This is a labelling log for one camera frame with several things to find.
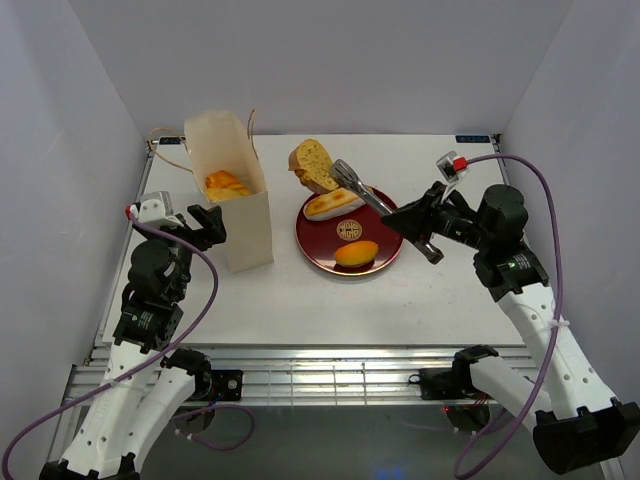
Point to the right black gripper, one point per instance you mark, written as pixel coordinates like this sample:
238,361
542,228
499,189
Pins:
418,219

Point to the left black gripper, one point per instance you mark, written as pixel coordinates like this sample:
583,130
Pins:
213,230

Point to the croissant bread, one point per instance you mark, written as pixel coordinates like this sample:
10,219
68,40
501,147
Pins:
222,186

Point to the herb speckled bread slice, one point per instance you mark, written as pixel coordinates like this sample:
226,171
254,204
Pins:
310,162

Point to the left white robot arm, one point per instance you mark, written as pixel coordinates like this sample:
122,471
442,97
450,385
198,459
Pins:
148,374

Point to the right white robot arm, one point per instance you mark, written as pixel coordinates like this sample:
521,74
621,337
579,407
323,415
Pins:
575,419

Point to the cream paper bag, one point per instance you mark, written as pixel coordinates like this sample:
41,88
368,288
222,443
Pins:
211,141

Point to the long white iced bread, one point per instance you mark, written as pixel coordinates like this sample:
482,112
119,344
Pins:
333,204

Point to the small orange sugared bun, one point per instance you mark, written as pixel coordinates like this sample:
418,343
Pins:
356,254

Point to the dark red round plate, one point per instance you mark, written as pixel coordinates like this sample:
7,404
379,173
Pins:
318,240

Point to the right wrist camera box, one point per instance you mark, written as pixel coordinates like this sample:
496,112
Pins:
453,168

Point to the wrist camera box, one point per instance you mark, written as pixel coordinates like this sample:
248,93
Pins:
453,168
154,209

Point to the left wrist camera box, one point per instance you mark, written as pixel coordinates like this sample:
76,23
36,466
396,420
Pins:
154,209

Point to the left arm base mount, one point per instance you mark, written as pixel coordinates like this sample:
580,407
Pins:
219,385

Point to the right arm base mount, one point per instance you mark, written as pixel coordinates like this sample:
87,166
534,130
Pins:
444,384

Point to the aluminium frame rail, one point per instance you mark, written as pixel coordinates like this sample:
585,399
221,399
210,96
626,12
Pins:
329,376

